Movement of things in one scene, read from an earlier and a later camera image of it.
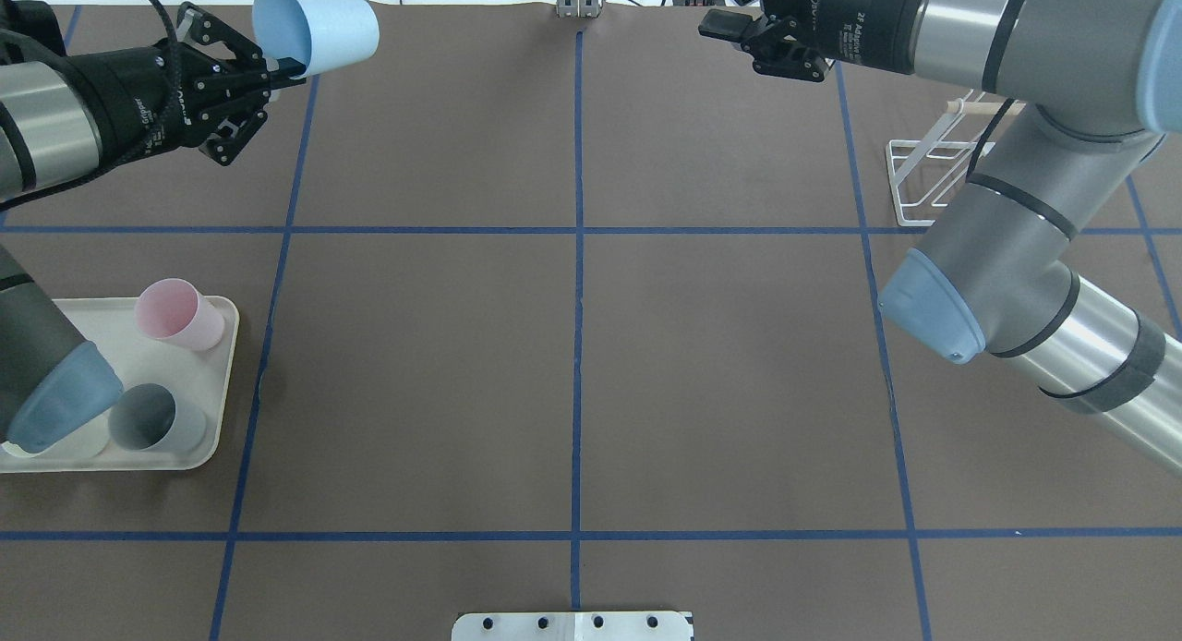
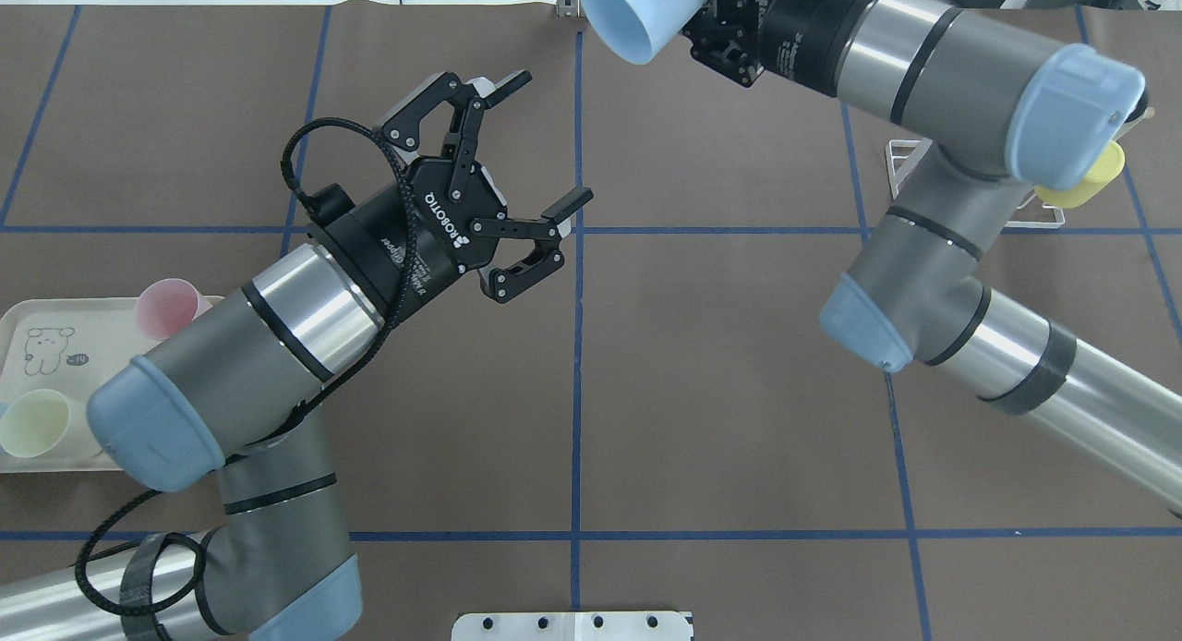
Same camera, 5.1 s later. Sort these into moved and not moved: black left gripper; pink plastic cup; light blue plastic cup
Moved: black left gripper; light blue plastic cup
Not moved: pink plastic cup
